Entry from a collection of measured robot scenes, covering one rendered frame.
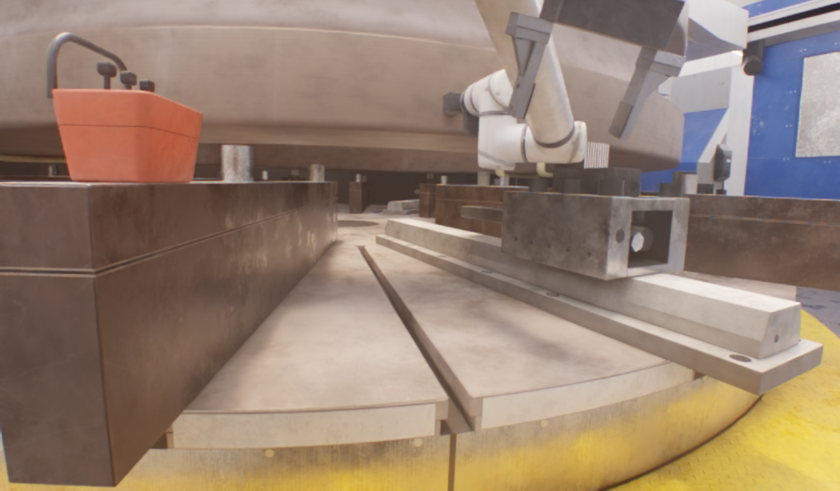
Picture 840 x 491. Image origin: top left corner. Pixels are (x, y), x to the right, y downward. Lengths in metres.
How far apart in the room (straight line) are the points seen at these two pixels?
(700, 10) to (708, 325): 4.08
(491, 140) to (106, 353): 0.78
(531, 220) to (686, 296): 0.48
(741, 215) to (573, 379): 1.54
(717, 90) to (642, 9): 6.59
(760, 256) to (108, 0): 2.70
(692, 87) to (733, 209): 5.08
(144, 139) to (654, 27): 0.64
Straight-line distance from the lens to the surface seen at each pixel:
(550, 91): 0.75
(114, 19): 1.69
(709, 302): 1.12
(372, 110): 1.22
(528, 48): 0.47
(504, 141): 0.94
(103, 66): 0.74
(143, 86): 0.84
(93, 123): 0.71
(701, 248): 2.32
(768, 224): 2.30
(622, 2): 0.49
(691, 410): 1.34
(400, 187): 7.57
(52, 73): 0.74
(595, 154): 1.39
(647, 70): 0.53
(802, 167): 5.42
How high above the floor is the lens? 0.70
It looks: 6 degrees down
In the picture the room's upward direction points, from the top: 2 degrees clockwise
